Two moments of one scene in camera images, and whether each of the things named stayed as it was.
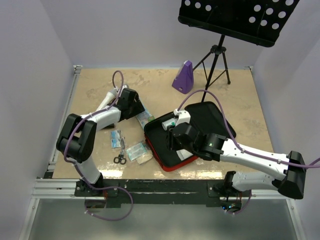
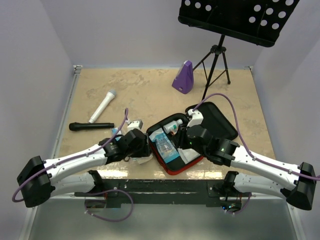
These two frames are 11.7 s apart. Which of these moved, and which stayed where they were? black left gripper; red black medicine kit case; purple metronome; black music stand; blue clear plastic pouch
Moved: black left gripper; blue clear plastic pouch
Stayed: black music stand; purple metronome; red black medicine kit case
